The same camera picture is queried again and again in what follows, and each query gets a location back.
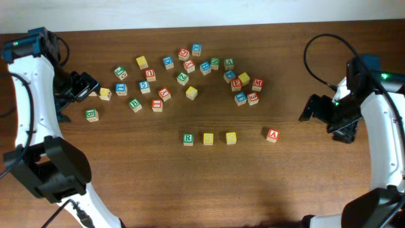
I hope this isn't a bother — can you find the red I block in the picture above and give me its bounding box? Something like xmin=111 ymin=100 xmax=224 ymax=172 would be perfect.
xmin=151 ymin=99 xmax=163 ymax=112

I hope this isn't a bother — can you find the red U block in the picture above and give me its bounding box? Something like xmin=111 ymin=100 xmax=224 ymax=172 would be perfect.
xmin=145 ymin=69 xmax=156 ymax=82

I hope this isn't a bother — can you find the red M block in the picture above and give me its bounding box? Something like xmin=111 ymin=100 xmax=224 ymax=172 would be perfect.
xmin=252 ymin=79 xmax=264 ymax=92

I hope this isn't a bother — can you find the blue E block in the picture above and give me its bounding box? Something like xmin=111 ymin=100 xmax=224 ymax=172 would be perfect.
xmin=234 ymin=92 xmax=247 ymax=106

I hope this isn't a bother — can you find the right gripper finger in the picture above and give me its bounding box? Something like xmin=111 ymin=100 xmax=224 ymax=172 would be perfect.
xmin=332 ymin=122 xmax=358 ymax=144
xmin=299 ymin=94 xmax=320 ymax=122

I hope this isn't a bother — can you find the yellow W block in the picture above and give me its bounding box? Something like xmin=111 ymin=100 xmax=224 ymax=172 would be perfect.
xmin=98 ymin=87 xmax=112 ymax=101

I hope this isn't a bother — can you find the green R block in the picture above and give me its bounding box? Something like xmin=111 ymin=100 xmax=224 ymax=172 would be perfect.
xmin=183 ymin=134 xmax=194 ymax=146

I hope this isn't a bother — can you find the yellow block top left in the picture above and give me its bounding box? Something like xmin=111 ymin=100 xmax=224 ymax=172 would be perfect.
xmin=135 ymin=56 xmax=149 ymax=70

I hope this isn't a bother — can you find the green B block centre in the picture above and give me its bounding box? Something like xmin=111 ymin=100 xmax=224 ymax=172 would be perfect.
xmin=128 ymin=98 xmax=142 ymax=113

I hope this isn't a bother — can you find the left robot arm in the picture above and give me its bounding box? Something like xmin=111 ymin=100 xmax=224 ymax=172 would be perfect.
xmin=1 ymin=27 xmax=124 ymax=227

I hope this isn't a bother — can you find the blue D block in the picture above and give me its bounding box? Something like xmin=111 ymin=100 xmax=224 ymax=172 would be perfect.
xmin=163 ymin=56 xmax=174 ymax=70

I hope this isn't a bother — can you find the green Z block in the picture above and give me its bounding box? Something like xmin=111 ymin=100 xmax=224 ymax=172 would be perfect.
xmin=177 ymin=72 xmax=189 ymax=86

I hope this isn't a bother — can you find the blue H block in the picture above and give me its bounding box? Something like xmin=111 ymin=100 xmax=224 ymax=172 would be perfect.
xmin=200 ymin=61 xmax=211 ymax=75

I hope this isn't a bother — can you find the green N block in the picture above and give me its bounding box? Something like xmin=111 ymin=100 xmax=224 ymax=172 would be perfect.
xmin=210 ymin=57 xmax=220 ymax=70

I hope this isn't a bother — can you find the blue X block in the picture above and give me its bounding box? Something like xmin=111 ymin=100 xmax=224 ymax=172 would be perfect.
xmin=192 ymin=43 xmax=202 ymax=56

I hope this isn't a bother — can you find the red A block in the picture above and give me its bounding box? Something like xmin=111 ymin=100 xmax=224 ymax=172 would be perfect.
xmin=266 ymin=129 xmax=280 ymax=143

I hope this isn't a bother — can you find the red Y block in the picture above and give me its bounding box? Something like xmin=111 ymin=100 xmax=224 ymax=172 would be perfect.
xmin=184 ymin=60 xmax=196 ymax=73

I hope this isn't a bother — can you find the green V block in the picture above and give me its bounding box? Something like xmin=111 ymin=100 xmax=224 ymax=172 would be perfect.
xmin=224 ymin=58 xmax=235 ymax=71

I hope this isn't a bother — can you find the yellow block right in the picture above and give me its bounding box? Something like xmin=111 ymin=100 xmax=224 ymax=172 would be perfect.
xmin=238 ymin=72 xmax=250 ymax=86

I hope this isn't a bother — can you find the red K block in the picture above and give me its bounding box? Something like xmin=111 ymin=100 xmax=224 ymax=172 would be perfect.
xmin=158 ymin=87 xmax=171 ymax=102

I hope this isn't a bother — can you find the blue 5 block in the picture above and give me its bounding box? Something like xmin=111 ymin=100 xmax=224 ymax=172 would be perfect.
xmin=139 ymin=81 xmax=151 ymax=94

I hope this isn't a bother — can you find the green B block left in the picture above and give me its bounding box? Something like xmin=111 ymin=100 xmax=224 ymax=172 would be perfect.
xmin=85 ymin=109 xmax=99 ymax=122

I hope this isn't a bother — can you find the red E block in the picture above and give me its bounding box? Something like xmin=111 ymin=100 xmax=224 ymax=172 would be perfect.
xmin=230 ymin=79 xmax=242 ymax=92

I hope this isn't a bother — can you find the yellow S block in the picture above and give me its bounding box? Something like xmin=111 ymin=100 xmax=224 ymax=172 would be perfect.
xmin=203 ymin=132 xmax=214 ymax=146
xmin=225 ymin=132 xmax=237 ymax=145

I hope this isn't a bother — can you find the green b block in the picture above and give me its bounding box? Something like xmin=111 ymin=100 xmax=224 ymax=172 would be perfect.
xmin=128 ymin=98 xmax=142 ymax=113
xmin=85 ymin=109 xmax=99 ymax=122

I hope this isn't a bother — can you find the red C block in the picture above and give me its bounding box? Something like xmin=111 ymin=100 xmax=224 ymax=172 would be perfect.
xmin=178 ymin=48 xmax=190 ymax=61

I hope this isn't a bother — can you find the yellow block centre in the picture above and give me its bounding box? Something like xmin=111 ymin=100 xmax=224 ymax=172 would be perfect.
xmin=185 ymin=86 xmax=198 ymax=100

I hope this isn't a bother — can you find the blue P block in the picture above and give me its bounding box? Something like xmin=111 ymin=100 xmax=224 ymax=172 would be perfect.
xmin=223 ymin=70 xmax=236 ymax=84

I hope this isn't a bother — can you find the red 3 block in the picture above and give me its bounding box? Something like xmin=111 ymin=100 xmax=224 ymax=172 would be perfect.
xmin=247 ymin=91 xmax=259 ymax=106

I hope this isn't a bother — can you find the green J block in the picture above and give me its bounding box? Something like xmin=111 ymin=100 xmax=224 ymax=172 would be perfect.
xmin=113 ymin=66 xmax=128 ymax=80

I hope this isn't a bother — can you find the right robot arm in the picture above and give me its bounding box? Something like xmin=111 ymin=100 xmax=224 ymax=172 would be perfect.
xmin=299 ymin=54 xmax=404 ymax=227

